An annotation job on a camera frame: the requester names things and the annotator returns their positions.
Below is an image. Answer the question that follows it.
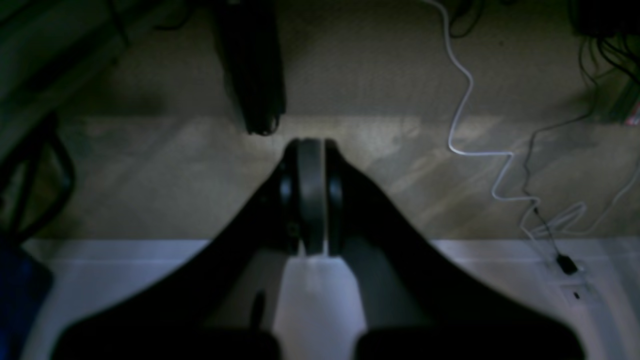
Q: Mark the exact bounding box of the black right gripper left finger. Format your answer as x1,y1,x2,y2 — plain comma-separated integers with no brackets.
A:
52,139,300,360

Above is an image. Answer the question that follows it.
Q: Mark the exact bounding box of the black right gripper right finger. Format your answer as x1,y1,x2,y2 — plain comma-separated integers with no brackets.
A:
326,140,586,360

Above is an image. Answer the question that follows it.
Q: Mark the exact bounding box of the black table leg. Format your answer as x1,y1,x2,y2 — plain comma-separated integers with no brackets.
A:
210,0,286,136

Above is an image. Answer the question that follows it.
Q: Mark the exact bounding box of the black cable on floor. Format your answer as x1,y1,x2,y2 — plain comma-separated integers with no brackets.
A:
520,40,640,276

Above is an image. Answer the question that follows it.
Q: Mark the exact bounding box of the white cable on floor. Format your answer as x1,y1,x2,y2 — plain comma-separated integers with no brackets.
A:
425,0,640,241

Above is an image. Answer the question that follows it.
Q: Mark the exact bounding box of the black chair frame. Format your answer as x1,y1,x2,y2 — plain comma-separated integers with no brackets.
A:
0,111,76,244

